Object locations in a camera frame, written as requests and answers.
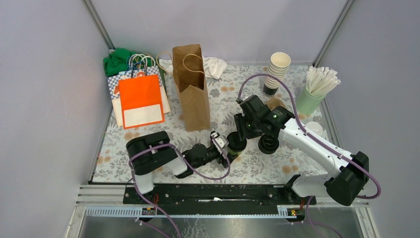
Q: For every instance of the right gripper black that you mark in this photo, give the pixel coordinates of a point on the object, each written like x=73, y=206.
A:
x=239, y=119

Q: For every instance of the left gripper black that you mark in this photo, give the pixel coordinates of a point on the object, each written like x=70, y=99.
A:
x=221, y=159

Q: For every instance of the brown pulp cup carrier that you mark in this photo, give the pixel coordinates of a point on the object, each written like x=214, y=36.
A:
x=275, y=102

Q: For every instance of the black cup lid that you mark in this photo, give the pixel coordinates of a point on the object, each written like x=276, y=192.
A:
x=235, y=144

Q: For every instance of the brown paper bag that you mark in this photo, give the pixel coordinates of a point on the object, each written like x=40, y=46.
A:
x=191, y=85

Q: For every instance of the green paper cup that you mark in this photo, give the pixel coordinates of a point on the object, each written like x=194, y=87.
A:
x=235, y=150

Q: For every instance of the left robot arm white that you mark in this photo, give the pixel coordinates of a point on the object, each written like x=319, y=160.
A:
x=150, y=152

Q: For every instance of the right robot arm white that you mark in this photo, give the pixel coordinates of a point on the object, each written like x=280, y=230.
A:
x=343, y=180

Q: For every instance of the floral table mat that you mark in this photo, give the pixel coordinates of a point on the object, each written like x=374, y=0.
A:
x=251, y=167

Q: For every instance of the black cup lids stack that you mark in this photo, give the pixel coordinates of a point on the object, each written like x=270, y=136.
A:
x=268, y=144

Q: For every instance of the green straw holder cup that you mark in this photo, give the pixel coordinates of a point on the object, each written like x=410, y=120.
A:
x=307, y=103

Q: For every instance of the stack of paper cups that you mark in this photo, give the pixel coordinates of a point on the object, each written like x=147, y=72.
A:
x=278, y=67

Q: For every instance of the white cloth bag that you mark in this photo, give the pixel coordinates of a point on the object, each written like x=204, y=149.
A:
x=213, y=67

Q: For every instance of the white wrapped straws bundle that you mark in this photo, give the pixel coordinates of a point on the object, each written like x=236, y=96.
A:
x=321, y=80

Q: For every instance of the orange paper bag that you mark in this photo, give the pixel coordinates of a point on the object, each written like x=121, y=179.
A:
x=141, y=102

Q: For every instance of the blue checkered paper bag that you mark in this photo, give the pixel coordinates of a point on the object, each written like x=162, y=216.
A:
x=113, y=86

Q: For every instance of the green cloth bag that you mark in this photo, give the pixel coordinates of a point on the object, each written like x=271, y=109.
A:
x=122, y=61

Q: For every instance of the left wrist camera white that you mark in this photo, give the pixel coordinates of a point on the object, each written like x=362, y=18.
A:
x=219, y=140

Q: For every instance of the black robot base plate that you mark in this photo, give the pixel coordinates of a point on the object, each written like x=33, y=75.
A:
x=169, y=194

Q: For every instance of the white slotted cable duct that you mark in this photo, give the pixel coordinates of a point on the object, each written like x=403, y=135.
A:
x=207, y=211

